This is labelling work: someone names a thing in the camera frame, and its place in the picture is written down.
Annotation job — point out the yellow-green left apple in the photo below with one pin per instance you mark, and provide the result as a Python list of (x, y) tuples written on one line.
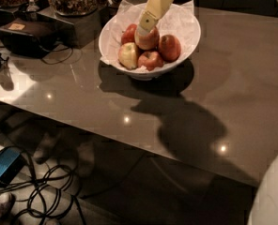
[(128, 55)]

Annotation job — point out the red apple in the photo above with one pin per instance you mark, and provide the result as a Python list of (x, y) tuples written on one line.
[(150, 60), (169, 48), (128, 34)]

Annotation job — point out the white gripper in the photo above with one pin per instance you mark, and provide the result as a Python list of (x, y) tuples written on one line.
[(157, 4)]

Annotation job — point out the front red apple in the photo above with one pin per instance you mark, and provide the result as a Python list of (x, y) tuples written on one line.
[(150, 60)]

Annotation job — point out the dark display stand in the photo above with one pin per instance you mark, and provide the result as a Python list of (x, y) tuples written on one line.
[(75, 31)]

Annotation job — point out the white bowl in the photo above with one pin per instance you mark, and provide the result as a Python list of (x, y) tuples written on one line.
[(164, 72)]

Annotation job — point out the black VR headset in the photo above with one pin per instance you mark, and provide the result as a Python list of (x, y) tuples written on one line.
[(31, 39)]

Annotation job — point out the red-yellow apple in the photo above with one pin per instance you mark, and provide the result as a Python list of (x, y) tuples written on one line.
[(147, 41)]

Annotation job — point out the metal scoop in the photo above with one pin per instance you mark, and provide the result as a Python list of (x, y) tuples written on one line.
[(32, 6)]

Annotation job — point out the right red apple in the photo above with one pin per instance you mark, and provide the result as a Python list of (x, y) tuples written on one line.
[(169, 48)]

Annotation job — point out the blue foot pedal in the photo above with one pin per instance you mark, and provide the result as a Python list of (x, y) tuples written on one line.
[(11, 162)]

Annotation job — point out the back left red apple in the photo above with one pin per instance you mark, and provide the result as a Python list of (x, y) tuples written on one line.
[(128, 34)]

